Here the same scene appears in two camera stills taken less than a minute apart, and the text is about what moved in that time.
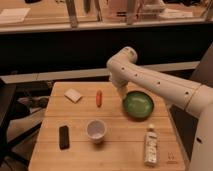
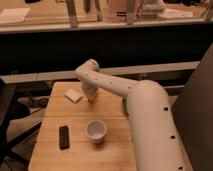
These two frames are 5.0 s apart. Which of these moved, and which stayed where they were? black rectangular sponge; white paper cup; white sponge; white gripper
Moved: white gripper
Stayed: black rectangular sponge; white paper cup; white sponge
